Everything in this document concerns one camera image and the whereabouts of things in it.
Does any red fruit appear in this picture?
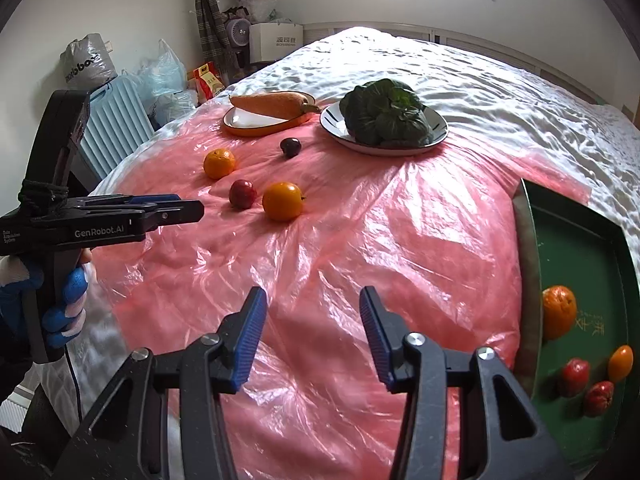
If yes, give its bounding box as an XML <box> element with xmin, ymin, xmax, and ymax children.
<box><xmin>560</xmin><ymin>358</ymin><xmax>590</xmax><ymax>398</ymax></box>

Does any smooth orange fruit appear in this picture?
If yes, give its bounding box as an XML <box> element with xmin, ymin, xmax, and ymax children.
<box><xmin>262</xmin><ymin>182</ymin><xmax>304</xmax><ymax>222</ymax></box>

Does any orange rimmed white plate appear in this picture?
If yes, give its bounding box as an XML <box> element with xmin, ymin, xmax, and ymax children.
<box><xmin>222</xmin><ymin>92</ymin><xmax>321</xmax><ymax>138</ymax></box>

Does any small orange fruit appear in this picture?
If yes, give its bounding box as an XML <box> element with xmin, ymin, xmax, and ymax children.
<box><xmin>608</xmin><ymin>344</ymin><xmax>634</xmax><ymax>384</ymax></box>

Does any round orange mandarin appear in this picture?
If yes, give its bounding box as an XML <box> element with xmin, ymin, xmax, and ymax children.
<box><xmin>203</xmin><ymin>148</ymin><xmax>236</xmax><ymax>180</ymax></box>

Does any green tray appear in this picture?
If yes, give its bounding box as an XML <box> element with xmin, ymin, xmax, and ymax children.
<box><xmin>512</xmin><ymin>180</ymin><xmax>639</xmax><ymax>474</ymax></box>

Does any pink plastic sheet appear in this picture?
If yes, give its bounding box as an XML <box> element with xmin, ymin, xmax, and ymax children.
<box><xmin>94</xmin><ymin>104</ymin><xmax>589</xmax><ymax>479</ymax></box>

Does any dark red ribbed tomato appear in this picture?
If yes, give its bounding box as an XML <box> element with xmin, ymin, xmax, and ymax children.
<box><xmin>584</xmin><ymin>380</ymin><xmax>615</xmax><ymax>418</ymax></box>

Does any grey printed bag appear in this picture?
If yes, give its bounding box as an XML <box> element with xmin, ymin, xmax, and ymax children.
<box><xmin>60</xmin><ymin>32</ymin><xmax>117</xmax><ymax>91</ymax></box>

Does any bumpy orange mandarin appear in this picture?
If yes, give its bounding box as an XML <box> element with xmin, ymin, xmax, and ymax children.
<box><xmin>542</xmin><ymin>285</ymin><xmax>578</xmax><ymax>340</ymax></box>

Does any dark purple plum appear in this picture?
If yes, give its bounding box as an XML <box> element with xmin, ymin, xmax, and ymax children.
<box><xmin>280</xmin><ymin>138</ymin><xmax>303</xmax><ymax>159</ymax></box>

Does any light blue suitcase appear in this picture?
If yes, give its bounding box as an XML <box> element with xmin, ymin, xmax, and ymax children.
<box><xmin>80</xmin><ymin>75</ymin><xmax>154</xmax><ymax>179</ymax></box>

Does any orange carrot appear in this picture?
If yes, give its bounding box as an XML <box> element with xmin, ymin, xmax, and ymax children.
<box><xmin>230</xmin><ymin>91</ymin><xmax>321</xmax><ymax>120</ymax></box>

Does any blue white gloved hand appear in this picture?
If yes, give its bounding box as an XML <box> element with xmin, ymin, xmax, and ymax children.
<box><xmin>1</xmin><ymin>249</ymin><xmax>96</xmax><ymax>349</ymax></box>

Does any clear plastic bag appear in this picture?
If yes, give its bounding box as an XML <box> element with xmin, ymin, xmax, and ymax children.
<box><xmin>122</xmin><ymin>39</ymin><xmax>198</xmax><ymax>130</ymax></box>

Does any white paper bag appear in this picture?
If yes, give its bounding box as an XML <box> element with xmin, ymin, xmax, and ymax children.
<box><xmin>250</xmin><ymin>22</ymin><xmax>304</xmax><ymax>63</ymax></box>

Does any small red apple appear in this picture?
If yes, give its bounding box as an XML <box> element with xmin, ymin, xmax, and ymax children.
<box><xmin>229</xmin><ymin>180</ymin><xmax>257</xmax><ymax>210</ymax></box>

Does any green leafy vegetable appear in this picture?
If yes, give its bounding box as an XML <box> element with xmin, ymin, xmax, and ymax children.
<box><xmin>340</xmin><ymin>78</ymin><xmax>435</xmax><ymax>148</ymax></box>

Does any plaid scarf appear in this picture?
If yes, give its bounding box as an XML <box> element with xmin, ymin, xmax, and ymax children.
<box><xmin>195</xmin><ymin>0</ymin><xmax>240</xmax><ymax>86</ymax></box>

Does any small purple fan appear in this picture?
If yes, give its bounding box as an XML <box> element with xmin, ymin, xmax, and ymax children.
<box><xmin>226</xmin><ymin>18</ymin><xmax>250</xmax><ymax>49</ymax></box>

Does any red yellow box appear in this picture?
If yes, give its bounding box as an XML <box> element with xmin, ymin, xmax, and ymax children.
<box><xmin>189</xmin><ymin>62</ymin><xmax>226</xmax><ymax>104</ymax></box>

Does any black rimmed white plate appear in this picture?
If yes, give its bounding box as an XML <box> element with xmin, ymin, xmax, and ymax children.
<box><xmin>320</xmin><ymin>102</ymin><xmax>448</xmax><ymax>157</ymax></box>

